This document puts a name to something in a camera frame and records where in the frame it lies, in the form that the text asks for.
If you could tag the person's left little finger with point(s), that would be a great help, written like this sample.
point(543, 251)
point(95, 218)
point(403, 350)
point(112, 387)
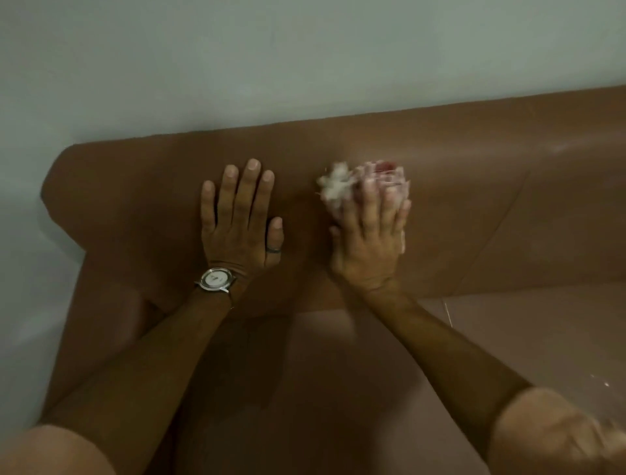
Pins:
point(208, 205)

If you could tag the person's right little finger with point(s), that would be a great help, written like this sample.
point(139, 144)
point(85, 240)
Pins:
point(403, 215)

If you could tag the person's left hand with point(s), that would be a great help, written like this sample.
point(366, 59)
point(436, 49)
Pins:
point(234, 242)

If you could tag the white cleaning rag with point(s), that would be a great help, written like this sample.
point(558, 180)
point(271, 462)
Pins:
point(338, 183)

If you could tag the brown leather sofa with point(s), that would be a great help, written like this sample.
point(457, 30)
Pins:
point(464, 186)

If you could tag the beige shirt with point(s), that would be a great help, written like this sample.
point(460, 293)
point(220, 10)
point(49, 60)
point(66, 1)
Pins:
point(552, 435)

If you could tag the person's left forearm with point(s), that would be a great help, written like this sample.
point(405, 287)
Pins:
point(146, 362)

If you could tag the person's left middle finger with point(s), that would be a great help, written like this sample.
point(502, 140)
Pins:
point(247, 188)

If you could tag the person's right hand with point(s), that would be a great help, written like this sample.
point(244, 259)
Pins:
point(364, 244)

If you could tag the silver wristwatch white dial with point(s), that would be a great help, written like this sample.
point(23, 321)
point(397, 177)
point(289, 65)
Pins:
point(215, 279)

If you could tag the person's right middle finger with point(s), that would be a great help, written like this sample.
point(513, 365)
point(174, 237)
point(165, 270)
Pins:
point(371, 200)

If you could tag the person's right thumb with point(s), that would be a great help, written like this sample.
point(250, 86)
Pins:
point(335, 240)

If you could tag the person's left thumb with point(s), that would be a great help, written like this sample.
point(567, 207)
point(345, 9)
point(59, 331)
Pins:
point(275, 237)

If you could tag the person's right forearm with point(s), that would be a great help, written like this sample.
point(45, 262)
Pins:
point(450, 362)

